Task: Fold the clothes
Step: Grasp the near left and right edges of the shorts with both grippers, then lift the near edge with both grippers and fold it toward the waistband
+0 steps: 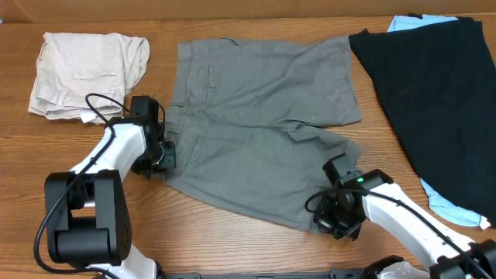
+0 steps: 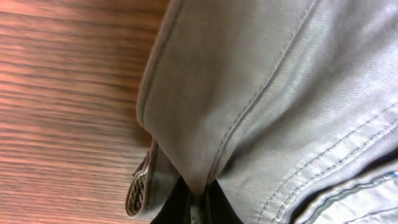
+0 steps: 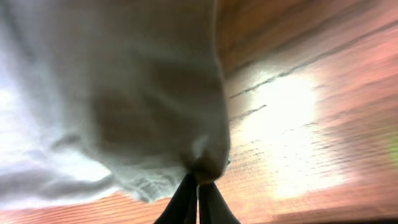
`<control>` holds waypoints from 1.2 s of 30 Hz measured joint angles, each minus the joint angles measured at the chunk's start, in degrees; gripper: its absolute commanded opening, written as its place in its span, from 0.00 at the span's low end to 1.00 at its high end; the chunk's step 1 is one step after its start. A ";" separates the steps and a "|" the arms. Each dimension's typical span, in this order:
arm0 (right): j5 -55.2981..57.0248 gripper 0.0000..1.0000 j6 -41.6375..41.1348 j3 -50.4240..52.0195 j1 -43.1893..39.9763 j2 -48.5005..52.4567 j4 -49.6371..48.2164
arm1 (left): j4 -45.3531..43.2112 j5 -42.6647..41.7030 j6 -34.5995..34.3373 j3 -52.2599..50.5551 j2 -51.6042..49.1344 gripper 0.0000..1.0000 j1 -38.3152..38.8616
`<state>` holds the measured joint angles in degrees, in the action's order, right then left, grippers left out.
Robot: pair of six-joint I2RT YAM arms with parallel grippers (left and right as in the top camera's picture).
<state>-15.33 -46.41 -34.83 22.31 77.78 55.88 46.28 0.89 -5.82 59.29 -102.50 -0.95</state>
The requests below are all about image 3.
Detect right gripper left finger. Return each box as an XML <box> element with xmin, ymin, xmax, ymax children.
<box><xmin>154</xmin><ymin>174</ymin><xmax>198</xmax><ymax>224</ymax></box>

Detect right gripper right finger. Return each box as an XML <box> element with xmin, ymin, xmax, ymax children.
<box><xmin>198</xmin><ymin>183</ymin><xmax>240</xmax><ymax>224</ymax></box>

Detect grey shorts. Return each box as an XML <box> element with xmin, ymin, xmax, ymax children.
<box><xmin>1</xmin><ymin>0</ymin><xmax>230</xmax><ymax>210</ymax></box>

